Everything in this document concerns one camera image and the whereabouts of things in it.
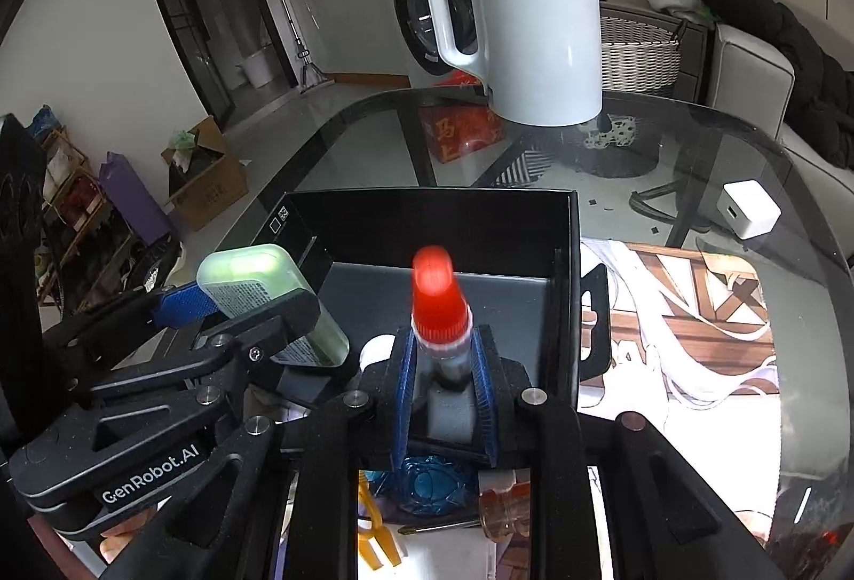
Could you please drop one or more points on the red capped clear bottle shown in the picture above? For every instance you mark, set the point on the red capped clear bottle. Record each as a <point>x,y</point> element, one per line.
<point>437,300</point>

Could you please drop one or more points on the white kitchen base cabinet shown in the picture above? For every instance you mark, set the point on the white kitchen base cabinet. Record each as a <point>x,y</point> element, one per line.
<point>347,20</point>

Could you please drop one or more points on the white electric kettle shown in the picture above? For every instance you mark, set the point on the white electric kettle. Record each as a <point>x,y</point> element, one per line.
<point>540,20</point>

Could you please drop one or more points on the person's left hand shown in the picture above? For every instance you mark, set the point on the person's left hand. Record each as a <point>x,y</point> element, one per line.
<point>123,541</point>

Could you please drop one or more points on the black jacket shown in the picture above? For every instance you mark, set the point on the black jacket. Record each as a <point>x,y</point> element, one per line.
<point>787,33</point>

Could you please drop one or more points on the wicker laundry basket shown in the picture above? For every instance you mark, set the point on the wicker laundry basket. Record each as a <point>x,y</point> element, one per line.
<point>640,60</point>

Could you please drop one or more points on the purple bag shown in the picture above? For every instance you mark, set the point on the purple bag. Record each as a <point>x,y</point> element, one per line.
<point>133,200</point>

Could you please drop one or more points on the white round cap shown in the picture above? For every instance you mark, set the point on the white round cap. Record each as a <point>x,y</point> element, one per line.
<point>378,351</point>

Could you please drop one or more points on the black upright object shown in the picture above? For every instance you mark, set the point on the black upright object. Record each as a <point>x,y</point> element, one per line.
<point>20,253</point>

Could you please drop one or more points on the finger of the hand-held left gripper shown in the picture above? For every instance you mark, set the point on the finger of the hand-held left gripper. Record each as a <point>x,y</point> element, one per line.
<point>181,303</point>
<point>267,340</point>

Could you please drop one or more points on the flat mop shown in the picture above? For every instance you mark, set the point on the flat mop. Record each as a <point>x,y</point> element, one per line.
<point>293,33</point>

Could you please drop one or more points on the brown cardboard box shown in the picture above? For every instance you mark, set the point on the brown cardboard box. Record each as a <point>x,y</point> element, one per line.
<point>210,186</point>

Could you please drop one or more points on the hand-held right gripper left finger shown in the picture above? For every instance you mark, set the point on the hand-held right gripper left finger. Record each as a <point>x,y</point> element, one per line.
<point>403,400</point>

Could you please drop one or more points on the wooden shelf rack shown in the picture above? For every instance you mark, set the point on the wooden shelf rack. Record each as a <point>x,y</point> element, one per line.
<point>73,200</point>

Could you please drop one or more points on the black framed glass door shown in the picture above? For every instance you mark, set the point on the black framed glass door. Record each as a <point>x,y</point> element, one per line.
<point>200,20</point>

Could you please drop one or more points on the white washing machine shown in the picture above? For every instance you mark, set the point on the white washing machine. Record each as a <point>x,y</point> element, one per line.
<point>417,6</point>

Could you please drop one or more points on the white bucket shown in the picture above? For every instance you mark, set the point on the white bucket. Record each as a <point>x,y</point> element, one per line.
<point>257,70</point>

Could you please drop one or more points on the yellow plastic clip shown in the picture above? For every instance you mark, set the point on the yellow plastic clip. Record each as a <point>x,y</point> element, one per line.
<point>377,533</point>

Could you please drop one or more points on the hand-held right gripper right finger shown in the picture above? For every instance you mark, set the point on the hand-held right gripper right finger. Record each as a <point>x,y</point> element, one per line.
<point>487,403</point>

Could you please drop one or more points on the printed table mat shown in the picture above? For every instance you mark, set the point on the printed table mat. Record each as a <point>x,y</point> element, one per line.
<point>700,320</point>

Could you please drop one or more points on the white charger cube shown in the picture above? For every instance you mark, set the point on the white charger cube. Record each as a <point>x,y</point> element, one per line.
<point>750,210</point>

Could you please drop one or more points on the black cardboard box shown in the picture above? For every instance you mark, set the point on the black cardboard box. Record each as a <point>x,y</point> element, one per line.
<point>433,220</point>

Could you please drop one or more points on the grey sofa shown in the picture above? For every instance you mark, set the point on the grey sofa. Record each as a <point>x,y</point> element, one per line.
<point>747,73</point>

